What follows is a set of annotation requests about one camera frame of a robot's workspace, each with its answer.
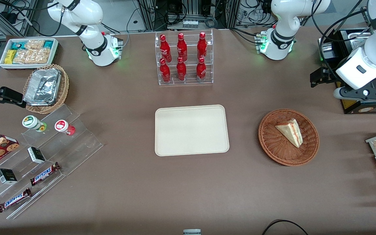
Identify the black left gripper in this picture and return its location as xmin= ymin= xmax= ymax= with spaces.
xmin=310 ymin=65 xmax=340 ymax=88

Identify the triangle sandwich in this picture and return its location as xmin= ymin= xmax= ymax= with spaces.
xmin=275 ymin=118 xmax=303 ymax=149

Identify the light wicker basket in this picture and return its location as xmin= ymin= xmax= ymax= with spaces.
xmin=23 ymin=64 xmax=70 ymax=114

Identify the brown wicker basket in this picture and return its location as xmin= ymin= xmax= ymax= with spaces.
xmin=258 ymin=109 xmax=320 ymax=167

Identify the beige plastic tray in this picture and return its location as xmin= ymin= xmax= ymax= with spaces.
xmin=155 ymin=104 xmax=230 ymax=157

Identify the green label cup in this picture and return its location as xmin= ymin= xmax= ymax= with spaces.
xmin=22 ymin=116 xmax=47 ymax=132

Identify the stack of foil trays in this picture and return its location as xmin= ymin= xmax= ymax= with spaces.
xmin=23 ymin=68 xmax=61 ymax=106

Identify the yellow snack pack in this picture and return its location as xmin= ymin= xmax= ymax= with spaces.
xmin=4 ymin=49 xmax=17 ymax=65

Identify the clear cracker bag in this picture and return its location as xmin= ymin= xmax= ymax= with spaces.
xmin=24 ymin=39 xmax=46 ymax=51
xmin=13 ymin=49 xmax=34 ymax=64
xmin=31 ymin=48 xmax=52 ymax=64

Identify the red label cup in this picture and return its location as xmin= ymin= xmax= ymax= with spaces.
xmin=55 ymin=120 xmax=76 ymax=136

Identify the small dark green box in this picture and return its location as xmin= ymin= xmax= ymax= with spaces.
xmin=27 ymin=147 xmax=46 ymax=164
xmin=0 ymin=168 xmax=18 ymax=185

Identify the white plastic snack bin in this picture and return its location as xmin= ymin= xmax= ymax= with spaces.
xmin=0 ymin=38 xmax=59 ymax=70

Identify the snickers chocolate bar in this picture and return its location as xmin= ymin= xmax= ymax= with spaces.
xmin=0 ymin=188 xmax=32 ymax=213
xmin=30 ymin=162 xmax=61 ymax=186

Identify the clear acrylic stepped display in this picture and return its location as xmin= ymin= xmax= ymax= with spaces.
xmin=0 ymin=104 xmax=104 ymax=220

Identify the red cola bottle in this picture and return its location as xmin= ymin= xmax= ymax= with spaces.
xmin=196 ymin=57 xmax=207 ymax=81
xmin=177 ymin=33 xmax=188 ymax=62
xmin=159 ymin=34 xmax=172 ymax=63
xmin=159 ymin=58 xmax=172 ymax=84
xmin=197 ymin=32 xmax=208 ymax=60
xmin=176 ymin=57 xmax=187 ymax=82

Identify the clear acrylic bottle rack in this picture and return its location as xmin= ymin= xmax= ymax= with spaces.
xmin=155 ymin=29 xmax=214 ymax=86

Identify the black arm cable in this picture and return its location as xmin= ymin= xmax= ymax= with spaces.
xmin=318 ymin=7 xmax=371 ymax=77

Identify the aluminium frame stand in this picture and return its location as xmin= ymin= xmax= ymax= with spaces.
xmin=0 ymin=0 xmax=40 ymax=40

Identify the black looped cable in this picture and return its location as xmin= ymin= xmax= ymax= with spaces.
xmin=261 ymin=219 xmax=309 ymax=235

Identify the aluminium frame rack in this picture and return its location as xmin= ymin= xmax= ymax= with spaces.
xmin=136 ymin=0 xmax=241 ymax=32

